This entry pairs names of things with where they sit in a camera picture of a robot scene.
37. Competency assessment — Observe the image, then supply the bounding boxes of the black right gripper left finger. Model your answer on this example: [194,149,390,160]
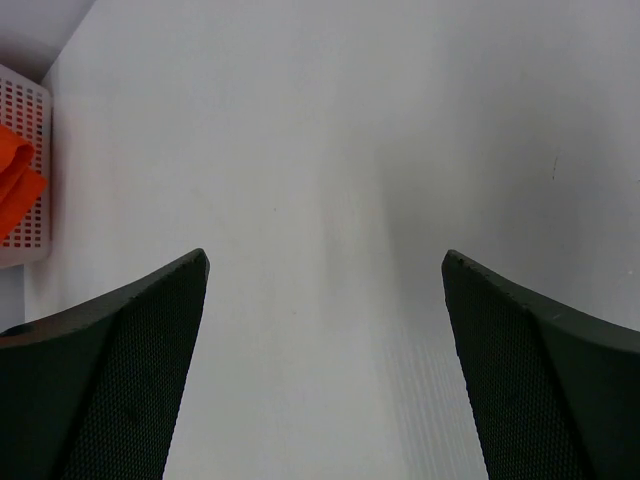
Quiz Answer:
[1,249,209,479]

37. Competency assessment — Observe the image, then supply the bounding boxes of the orange shorts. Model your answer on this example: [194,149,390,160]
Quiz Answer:
[1,126,47,241]

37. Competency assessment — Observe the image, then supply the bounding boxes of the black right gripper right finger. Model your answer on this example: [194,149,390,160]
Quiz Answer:
[441,250,639,479]

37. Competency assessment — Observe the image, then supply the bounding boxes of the white plastic basket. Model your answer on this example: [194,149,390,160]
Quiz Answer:
[1,66,52,268]

